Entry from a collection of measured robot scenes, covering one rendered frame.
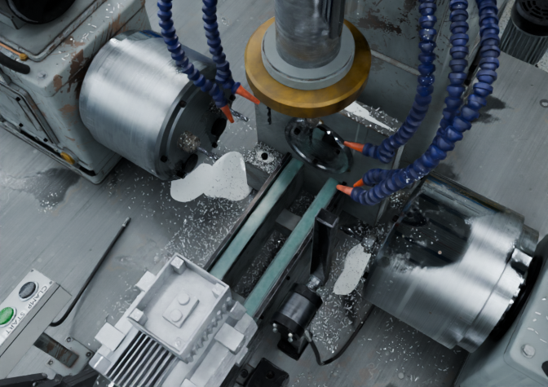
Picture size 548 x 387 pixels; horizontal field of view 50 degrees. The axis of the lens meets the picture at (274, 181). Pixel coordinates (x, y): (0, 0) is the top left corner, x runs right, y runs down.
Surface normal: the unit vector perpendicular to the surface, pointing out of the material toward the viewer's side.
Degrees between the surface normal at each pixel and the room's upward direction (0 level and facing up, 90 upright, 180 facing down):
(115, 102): 43
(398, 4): 90
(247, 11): 0
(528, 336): 0
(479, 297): 36
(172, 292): 0
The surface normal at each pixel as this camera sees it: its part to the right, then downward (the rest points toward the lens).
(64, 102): 0.84, 0.47
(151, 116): -0.33, 0.04
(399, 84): -0.54, 0.75
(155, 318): -0.02, -0.48
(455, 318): -0.47, 0.38
